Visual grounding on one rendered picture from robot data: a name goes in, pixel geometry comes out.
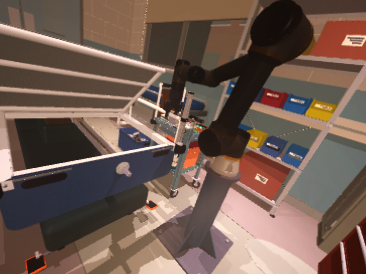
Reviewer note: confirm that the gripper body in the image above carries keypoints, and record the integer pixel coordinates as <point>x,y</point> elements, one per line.
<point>172,104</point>

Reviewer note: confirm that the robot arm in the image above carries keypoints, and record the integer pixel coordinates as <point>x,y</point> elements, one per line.
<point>248,83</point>

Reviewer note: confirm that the grey crank drive stub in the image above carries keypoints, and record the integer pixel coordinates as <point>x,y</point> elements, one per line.
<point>124,169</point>

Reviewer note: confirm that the blue stretcher end panel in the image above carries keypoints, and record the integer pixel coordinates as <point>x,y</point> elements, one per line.
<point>83,186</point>

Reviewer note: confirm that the dark stretcher mattress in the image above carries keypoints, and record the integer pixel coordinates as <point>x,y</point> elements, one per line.
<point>50,141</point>

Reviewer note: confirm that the dark stretcher base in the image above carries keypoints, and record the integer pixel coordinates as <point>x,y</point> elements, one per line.
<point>90,216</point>

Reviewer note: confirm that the blue crate with parts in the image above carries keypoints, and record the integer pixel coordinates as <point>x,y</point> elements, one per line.
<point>132,138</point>

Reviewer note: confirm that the orange box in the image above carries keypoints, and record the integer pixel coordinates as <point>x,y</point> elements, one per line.
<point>192,156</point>

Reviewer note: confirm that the blue storage bin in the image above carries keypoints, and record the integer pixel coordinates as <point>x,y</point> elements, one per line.
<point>274,146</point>
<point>295,155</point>
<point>244,127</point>
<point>297,104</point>
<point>230,87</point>

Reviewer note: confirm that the dark window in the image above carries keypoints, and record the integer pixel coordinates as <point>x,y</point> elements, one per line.
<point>166,43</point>

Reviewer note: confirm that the teal wheeled trolley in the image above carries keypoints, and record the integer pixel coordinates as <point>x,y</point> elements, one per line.
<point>181,166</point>

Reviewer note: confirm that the yellow storage bin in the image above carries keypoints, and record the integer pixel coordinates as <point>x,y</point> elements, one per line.
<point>321,110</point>
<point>257,138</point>

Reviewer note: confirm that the red storage bin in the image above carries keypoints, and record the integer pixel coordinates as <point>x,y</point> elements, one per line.
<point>274,98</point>

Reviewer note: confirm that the orange black brake pedal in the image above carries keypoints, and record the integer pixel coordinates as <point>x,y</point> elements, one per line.
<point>151,204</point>
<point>35,264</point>

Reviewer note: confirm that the large red labelled box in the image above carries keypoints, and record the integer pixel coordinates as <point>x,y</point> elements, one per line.
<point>336,40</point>
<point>263,175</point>

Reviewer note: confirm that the white shelf unit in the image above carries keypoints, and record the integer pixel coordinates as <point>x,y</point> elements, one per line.
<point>325,125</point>

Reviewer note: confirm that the grey cabinet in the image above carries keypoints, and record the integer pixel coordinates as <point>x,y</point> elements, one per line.
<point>343,213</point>

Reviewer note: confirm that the dark red white-barred rack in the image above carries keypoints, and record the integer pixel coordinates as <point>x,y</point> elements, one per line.
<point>346,253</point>

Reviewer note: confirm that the silver rail post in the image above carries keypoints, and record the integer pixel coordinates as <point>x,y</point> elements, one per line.
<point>186,113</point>

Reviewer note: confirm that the black rail latch knob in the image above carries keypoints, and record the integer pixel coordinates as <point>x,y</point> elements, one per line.
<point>180,148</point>

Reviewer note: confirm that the white stretcher side rail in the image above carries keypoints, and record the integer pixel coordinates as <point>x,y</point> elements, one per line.
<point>66,81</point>

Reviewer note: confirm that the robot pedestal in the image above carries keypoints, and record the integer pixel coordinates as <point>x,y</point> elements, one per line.
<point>210,206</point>

